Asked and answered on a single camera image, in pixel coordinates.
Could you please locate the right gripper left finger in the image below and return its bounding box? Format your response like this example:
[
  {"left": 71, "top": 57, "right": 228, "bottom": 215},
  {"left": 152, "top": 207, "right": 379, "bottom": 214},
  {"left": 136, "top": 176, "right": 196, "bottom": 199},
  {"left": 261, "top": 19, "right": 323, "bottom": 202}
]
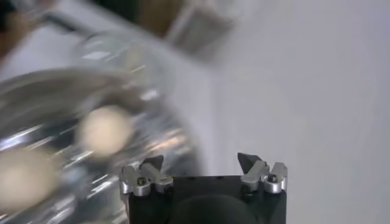
[{"left": 118, "top": 154, "right": 174, "bottom": 197}]

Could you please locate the white side desk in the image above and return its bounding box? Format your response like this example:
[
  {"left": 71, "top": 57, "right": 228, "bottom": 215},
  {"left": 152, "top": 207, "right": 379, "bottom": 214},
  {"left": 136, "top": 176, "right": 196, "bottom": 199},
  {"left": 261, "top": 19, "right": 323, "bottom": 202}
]
[{"left": 167, "top": 4, "right": 238, "bottom": 61}]

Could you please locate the white steamed baozi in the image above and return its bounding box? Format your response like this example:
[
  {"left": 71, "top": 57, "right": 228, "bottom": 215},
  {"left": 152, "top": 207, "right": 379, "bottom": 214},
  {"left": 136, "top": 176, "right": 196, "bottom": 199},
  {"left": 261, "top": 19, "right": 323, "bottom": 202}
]
[
  {"left": 76, "top": 105, "right": 135, "bottom": 158},
  {"left": 0, "top": 147, "right": 62, "bottom": 214}
]

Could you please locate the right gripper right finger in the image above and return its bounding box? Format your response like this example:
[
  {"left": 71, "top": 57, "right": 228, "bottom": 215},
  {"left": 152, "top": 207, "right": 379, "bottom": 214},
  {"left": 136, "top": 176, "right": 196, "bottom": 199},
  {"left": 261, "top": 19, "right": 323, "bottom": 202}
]
[{"left": 236, "top": 152, "right": 289, "bottom": 195}]

